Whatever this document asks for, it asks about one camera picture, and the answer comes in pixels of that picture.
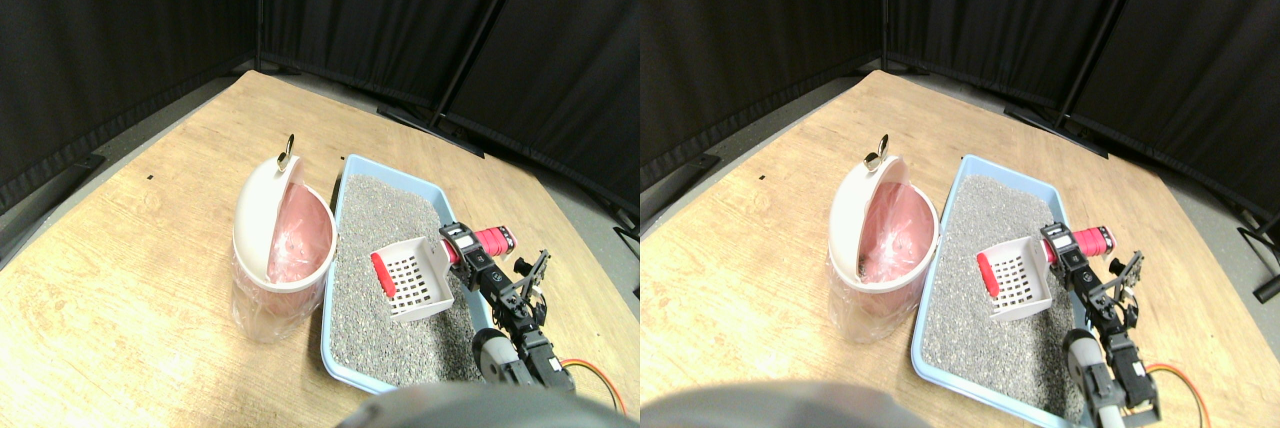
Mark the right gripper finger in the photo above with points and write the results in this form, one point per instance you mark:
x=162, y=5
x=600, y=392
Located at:
x=1060, y=245
x=462, y=246

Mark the red lump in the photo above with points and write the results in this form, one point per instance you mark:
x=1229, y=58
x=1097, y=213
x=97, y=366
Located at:
x=383, y=275
x=988, y=275

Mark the white bin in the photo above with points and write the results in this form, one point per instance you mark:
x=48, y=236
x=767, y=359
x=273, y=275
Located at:
x=260, y=208
x=855, y=208

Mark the black curtain stand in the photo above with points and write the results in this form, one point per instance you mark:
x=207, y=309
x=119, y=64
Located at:
x=420, y=126
x=1048, y=126
x=885, y=8
x=260, y=8

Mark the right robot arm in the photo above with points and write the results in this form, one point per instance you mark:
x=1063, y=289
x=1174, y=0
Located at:
x=1125, y=358
x=535, y=348

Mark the black bracket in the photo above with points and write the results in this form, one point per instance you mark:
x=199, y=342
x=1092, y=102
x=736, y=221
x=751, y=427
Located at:
x=1125, y=280
x=530, y=278

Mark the black curtain stand foot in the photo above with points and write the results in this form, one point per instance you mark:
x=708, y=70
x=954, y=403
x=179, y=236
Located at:
x=85, y=163
x=705, y=161

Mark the blue litter tray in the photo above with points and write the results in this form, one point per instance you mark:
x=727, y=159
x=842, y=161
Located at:
x=975, y=338
x=380, y=338

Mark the black tripod stand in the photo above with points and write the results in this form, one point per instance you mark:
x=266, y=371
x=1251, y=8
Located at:
x=1268, y=290

